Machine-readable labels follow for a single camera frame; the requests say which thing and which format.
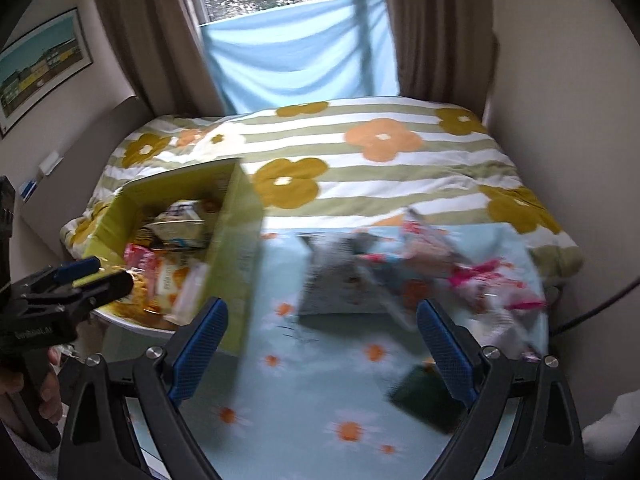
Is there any green cardboard box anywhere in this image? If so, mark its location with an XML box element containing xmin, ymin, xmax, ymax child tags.
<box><xmin>82</xmin><ymin>158</ymin><xmax>264</xmax><ymax>357</ymax></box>

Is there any small white object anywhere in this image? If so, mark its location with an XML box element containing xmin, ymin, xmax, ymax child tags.
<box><xmin>39</xmin><ymin>152</ymin><xmax>65</xmax><ymax>176</ymax></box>

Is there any person's left hand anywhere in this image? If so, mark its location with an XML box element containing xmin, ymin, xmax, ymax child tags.
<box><xmin>0</xmin><ymin>353</ymin><xmax>65</xmax><ymax>426</ymax></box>

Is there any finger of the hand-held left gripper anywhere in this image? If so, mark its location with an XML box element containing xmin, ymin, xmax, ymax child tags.
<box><xmin>74</xmin><ymin>269</ymin><xmax>134</xmax><ymax>314</ymax></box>
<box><xmin>52</xmin><ymin>256</ymin><xmax>101</xmax><ymax>284</ymax></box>

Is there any yellow snack packet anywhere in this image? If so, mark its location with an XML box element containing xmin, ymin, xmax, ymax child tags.
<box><xmin>119</xmin><ymin>270</ymin><xmax>162</xmax><ymax>322</ymax></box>

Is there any orange snack packet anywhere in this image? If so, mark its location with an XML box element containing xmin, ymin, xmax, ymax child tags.
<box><xmin>154</xmin><ymin>254</ymin><xmax>197</xmax><ymax>312</ymax></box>

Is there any dark green snack packet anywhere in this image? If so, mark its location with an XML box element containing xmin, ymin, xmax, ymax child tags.
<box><xmin>389</xmin><ymin>364</ymin><xmax>469</xmax><ymax>435</ymax></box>

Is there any framed picture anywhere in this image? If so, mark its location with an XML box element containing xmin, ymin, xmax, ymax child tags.
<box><xmin>0</xmin><ymin>7</ymin><xmax>95</xmax><ymax>137</ymax></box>

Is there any white cloth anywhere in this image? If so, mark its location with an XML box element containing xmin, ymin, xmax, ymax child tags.
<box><xmin>582</xmin><ymin>390</ymin><xmax>640</xmax><ymax>457</ymax></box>

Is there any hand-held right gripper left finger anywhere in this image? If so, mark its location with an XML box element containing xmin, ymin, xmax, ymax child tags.
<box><xmin>60</xmin><ymin>296</ymin><xmax>230</xmax><ymax>480</ymax></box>

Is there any blue daisy tablecloth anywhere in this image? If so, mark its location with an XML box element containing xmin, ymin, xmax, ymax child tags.
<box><xmin>95</xmin><ymin>220</ymin><xmax>551</xmax><ymax>480</ymax></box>

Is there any grey bed headboard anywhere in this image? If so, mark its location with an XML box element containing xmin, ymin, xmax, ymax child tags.
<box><xmin>10</xmin><ymin>95</ymin><xmax>152</xmax><ymax>261</ymax></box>

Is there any light blue cloth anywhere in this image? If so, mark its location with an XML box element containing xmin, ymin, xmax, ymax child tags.
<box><xmin>200</xmin><ymin>0</ymin><xmax>401</xmax><ymax>116</ymax></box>

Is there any pile of snack packets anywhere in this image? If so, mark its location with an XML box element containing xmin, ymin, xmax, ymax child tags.
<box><xmin>355</xmin><ymin>207</ymin><xmax>549</xmax><ymax>361</ymax></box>

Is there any grey snack packet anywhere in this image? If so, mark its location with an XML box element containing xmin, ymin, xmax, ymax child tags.
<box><xmin>297</xmin><ymin>232</ymin><xmax>386</xmax><ymax>317</ymax></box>

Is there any brown curtain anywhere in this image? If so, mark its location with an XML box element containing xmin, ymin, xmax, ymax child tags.
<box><xmin>382</xmin><ymin>0</ymin><xmax>502</xmax><ymax>117</ymax></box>
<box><xmin>87</xmin><ymin>0</ymin><xmax>227</xmax><ymax>119</ymax></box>

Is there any black cable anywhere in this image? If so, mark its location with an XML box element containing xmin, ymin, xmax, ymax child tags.
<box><xmin>549</xmin><ymin>279</ymin><xmax>640</xmax><ymax>332</ymax></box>

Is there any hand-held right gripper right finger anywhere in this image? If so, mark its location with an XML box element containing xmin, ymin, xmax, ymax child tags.
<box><xmin>416</xmin><ymin>298</ymin><xmax>584</xmax><ymax>480</ymax></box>

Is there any red snack packet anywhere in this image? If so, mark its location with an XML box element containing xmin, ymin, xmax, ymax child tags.
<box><xmin>125</xmin><ymin>243</ymin><xmax>157</xmax><ymax>274</ymax></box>

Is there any floral striped blanket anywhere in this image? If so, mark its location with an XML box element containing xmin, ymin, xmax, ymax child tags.
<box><xmin>60</xmin><ymin>97</ymin><xmax>584</xmax><ymax>282</ymax></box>

